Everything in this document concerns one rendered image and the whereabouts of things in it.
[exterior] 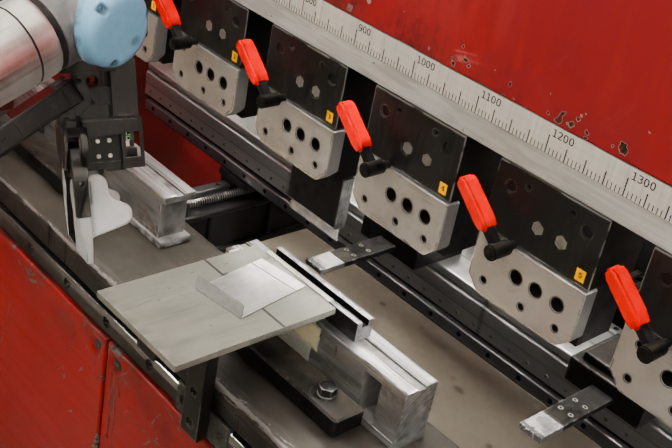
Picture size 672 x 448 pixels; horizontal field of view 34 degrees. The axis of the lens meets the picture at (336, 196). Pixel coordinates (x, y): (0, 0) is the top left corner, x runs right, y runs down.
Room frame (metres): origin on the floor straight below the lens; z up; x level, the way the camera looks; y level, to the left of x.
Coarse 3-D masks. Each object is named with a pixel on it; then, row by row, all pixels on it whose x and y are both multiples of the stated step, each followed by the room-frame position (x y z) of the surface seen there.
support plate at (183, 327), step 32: (224, 256) 1.32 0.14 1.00; (256, 256) 1.34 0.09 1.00; (128, 288) 1.20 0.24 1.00; (160, 288) 1.21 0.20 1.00; (192, 288) 1.23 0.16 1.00; (128, 320) 1.13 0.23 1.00; (160, 320) 1.14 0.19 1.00; (192, 320) 1.16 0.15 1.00; (224, 320) 1.17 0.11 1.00; (256, 320) 1.19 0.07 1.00; (288, 320) 1.20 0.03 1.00; (160, 352) 1.08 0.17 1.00; (192, 352) 1.09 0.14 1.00; (224, 352) 1.11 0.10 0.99
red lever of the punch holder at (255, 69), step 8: (240, 40) 1.35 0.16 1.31; (248, 40) 1.35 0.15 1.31; (240, 48) 1.34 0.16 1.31; (248, 48) 1.34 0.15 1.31; (256, 48) 1.35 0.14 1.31; (240, 56) 1.34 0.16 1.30; (248, 56) 1.33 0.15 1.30; (256, 56) 1.34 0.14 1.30; (248, 64) 1.33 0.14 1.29; (256, 64) 1.33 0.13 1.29; (248, 72) 1.32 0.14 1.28; (256, 72) 1.32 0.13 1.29; (264, 72) 1.33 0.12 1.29; (256, 80) 1.31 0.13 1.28; (264, 80) 1.32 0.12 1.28; (264, 88) 1.31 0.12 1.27; (264, 96) 1.30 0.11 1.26; (272, 96) 1.31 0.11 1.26; (280, 96) 1.32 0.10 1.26; (264, 104) 1.29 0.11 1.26; (272, 104) 1.30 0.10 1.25
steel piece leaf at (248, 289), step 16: (240, 272) 1.29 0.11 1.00; (256, 272) 1.30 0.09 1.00; (208, 288) 1.22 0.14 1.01; (224, 288) 1.24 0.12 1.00; (240, 288) 1.25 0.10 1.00; (256, 288) 1.26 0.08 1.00; (272, 288) 1.26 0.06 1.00; (288, 288) 1.27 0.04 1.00; (224, 304) 1.20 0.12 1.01; (240, 304) 1.18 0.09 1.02; (256, 304) 1.22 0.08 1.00
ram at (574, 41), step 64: (256, 0) 1.39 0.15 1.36; (384, 0) 1.24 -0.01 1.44; (448, 0) 1.17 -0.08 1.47; (512, 0) 1.12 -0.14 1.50; (576, 0) 1.06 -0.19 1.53; (640, 0) 1.02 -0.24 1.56; (384, 64) 1.22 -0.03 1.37; (448, 64) 1.16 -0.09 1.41; (512, 64) 1.10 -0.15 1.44; (576, 64) 1.05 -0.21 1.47; (640, 64) 1.00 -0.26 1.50; (576, 128) 1.04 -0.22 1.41; (640, 128) 0.99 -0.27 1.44; (576, 192) 1.02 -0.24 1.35
